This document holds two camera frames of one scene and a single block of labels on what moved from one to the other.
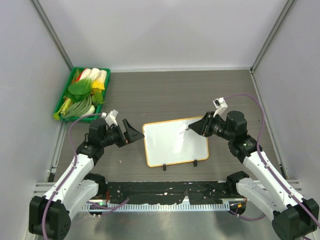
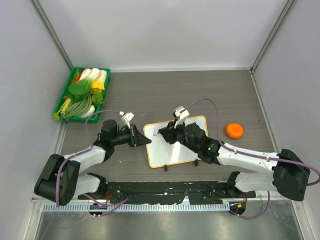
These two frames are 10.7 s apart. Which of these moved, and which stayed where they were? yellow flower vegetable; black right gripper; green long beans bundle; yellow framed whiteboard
Moved: black right gripper
Stayed: green long beans bundle; yellow framed whiteboard; yellow flower vegetable
